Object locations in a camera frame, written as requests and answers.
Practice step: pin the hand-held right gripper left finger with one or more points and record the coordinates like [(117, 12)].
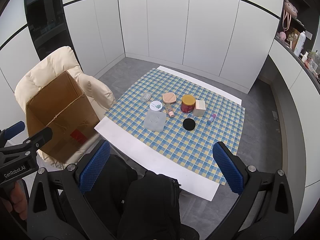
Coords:
[(95, 166)]

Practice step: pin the person's left hand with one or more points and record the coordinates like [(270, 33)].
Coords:
[(18, 200)]

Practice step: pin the black round lid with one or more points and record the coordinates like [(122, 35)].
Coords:
[(189, 124)]

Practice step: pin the purple small tube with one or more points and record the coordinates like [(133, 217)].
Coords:
[(211, 119)]

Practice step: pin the white carton box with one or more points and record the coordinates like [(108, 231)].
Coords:
[(199, 108)]

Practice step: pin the brown paw print box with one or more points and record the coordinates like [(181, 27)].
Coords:
[(293, 38)]

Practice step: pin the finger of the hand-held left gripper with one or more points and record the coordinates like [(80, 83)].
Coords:
[(41, 135), (15, 129)]

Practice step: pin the brown cardboard box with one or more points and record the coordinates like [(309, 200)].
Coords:
[(62, 97)]

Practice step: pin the small pink plush toy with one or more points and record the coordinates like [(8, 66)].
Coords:
[(282, 35)]

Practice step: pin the small clear oval case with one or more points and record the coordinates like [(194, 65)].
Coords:
[(146, 96)]

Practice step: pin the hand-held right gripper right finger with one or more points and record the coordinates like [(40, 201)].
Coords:
[(228, 170)]

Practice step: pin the tall white bottle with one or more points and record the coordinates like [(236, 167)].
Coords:
[(300, 43)]

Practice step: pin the grey floor socket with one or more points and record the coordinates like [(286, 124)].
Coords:
[(275, 116)]

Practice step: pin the clear bottle pink cap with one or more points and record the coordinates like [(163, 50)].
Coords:
[(170, 111)]

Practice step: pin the white round jar green print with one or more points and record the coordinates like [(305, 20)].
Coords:
[(156, 105)]

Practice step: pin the cream padded chair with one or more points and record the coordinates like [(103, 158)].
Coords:
[(50, 62)]

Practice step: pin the peach powder puff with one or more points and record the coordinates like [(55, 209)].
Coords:
[(169, 97)]

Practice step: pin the small white bottle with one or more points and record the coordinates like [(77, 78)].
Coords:
[(305, 56)]

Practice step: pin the blue yellow checked tablecloth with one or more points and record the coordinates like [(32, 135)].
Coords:
[(190, 150)]

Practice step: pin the red can gold lid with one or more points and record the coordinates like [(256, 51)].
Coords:
[(188, 105)]

